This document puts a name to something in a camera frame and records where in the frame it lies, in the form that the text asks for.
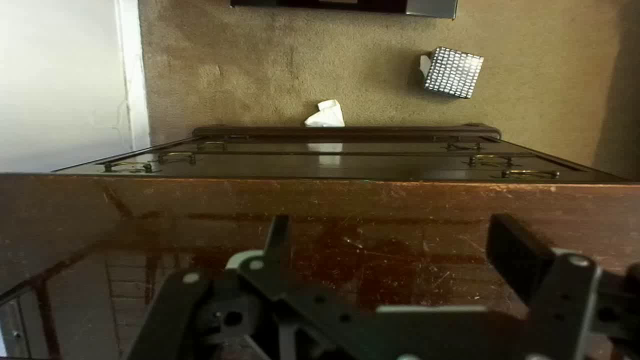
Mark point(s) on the sparkly silver box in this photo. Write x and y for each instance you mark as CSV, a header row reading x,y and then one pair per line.
x,y
452,73

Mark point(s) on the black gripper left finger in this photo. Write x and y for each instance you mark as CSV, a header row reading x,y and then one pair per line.
x,y
279,247

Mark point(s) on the dark low furniture edge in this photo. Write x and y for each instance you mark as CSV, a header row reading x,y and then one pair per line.
x,y
320,4

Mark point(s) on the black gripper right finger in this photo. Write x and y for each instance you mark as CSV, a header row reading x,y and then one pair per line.
x,y
520,256

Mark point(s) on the dark wooden cabinet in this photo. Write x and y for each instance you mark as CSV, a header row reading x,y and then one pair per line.
x,y
401,207

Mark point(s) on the crumpled white tissue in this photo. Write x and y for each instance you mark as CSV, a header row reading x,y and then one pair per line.
x,y
324,112

